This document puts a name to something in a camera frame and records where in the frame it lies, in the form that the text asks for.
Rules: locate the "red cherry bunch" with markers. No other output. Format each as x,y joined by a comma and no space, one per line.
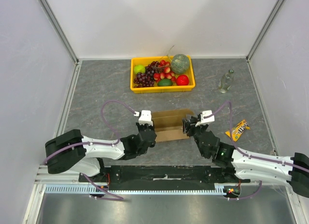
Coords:
163,71

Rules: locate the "green apple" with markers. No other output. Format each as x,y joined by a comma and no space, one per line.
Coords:
139,69

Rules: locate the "green avocado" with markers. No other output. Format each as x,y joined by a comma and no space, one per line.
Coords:
165,82

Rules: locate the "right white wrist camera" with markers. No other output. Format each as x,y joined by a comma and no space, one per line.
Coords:
206,117

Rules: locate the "green netted melon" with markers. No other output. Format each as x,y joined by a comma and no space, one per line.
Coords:
180,63

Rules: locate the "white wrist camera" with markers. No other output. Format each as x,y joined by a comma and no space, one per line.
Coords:
206,117
144,117

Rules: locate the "grey slotted cable duct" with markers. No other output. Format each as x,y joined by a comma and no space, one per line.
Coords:
90,189

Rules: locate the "red tomato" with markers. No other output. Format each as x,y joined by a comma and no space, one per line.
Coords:
182,80

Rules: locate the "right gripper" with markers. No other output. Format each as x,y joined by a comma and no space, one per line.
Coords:
193,127

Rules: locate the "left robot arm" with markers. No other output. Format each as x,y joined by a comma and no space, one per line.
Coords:
76,152

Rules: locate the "dark purple grape bunch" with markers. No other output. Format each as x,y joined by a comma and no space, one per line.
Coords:
143,80

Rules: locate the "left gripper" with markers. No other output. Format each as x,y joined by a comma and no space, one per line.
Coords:
140,126

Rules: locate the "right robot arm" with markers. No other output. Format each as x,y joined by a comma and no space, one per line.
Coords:
290,171

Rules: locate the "yellow candy bag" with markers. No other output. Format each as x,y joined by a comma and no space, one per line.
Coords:
238,130

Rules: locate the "brown cardboard box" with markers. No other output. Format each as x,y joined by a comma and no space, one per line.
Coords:
168,125

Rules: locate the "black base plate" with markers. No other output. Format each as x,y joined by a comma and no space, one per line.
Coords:
208,174

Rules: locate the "clear glass bottle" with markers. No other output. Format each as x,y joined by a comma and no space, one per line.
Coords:
226,81

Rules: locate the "yellow plastic tray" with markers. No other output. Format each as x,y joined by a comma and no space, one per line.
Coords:
157,89

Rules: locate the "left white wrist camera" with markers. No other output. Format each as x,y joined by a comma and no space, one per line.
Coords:
144,117

